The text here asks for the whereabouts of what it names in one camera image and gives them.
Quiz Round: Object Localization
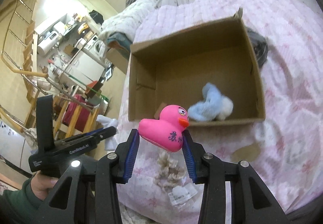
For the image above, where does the beige lace scrunchie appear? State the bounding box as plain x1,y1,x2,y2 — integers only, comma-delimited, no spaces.
154,151,186,192

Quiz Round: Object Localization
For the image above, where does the pink rubber duck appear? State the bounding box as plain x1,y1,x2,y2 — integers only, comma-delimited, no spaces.
137,105,189,152

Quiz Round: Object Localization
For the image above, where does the white plastic label packet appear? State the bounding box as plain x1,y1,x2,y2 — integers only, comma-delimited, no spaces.
168,183,198,206

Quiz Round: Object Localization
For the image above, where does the light blue plush toy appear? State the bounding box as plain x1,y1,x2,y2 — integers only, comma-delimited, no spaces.
188,83,234,122

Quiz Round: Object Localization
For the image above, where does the green sleeve forearm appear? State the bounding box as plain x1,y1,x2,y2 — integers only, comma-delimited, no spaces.
1,179,43,224

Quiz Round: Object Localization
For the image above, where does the left hand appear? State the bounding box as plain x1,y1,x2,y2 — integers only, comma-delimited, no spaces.
31,171,58,201

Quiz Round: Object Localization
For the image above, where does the wooden yellow chair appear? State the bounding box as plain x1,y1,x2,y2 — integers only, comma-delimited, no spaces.
53,97,99,139

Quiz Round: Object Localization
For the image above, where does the brown cardboard box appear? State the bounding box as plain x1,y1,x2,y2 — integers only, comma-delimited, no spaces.
128,10,265,126

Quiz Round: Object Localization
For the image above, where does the pink patterned bed quilt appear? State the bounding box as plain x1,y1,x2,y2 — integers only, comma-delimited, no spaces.
114,0,323,224

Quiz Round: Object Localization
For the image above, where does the white washing machine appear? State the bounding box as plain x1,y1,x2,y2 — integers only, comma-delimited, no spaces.
84,35,105,60

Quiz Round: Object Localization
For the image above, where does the dark grey striped cloth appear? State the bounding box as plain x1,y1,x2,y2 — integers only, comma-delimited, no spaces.
246,27,268,68

